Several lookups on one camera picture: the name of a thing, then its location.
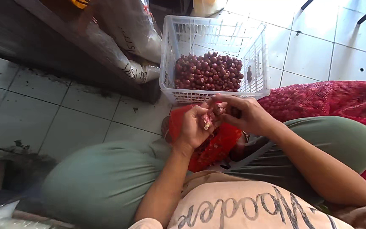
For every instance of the person's left hand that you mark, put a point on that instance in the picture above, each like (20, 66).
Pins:
(192, 129)

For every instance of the person's right hand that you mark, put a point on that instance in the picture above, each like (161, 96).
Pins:
(254, 116)

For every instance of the person's right thumb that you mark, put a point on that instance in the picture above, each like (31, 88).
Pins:
(233, 120)

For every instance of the person's right index finger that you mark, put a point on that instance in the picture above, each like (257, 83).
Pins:
(230, 100)

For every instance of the person's left thumb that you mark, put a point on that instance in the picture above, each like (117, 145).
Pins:
(198, 110)

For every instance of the person's right fingers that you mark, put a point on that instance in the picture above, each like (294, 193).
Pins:
(235, 111)

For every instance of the person's left fingers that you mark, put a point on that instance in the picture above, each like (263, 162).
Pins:
(214, 124)

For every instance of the brownish red shallot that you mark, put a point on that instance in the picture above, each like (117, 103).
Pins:
(220, 108)

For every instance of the person's right forearm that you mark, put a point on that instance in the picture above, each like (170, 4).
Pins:
(316, 168)

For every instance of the person's left forearm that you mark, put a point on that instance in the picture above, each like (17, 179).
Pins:
(167, 184)

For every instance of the translucent white plastic crate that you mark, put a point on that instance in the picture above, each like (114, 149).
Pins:
(221, 93)

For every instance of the bright red plastic bag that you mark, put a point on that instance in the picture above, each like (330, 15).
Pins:
(179, 117)

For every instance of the pile of shallots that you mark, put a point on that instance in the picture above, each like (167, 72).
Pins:
(209, 72)

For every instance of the slim plastic sack, black writing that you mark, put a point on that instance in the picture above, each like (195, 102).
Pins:
(133, 70)

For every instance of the person's body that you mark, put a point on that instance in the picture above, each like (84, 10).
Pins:
(253, 203)

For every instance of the pale yellowish sack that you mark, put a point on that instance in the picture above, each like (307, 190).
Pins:
(206, 8)

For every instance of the white sack with black writing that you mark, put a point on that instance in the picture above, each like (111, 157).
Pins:
(138, 35)

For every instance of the large crimson mesh sack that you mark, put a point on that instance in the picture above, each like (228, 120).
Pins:
(338, 98)

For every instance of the person's legs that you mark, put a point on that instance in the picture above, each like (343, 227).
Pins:
(103, 181)

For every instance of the dark wooden bench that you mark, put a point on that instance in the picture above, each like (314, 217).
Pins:
(84, 60)

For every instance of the yellow plastic item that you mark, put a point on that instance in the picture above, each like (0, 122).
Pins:
(80, 2)

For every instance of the clear plastic bags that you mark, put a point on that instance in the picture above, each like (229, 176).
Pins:
(5, 219)

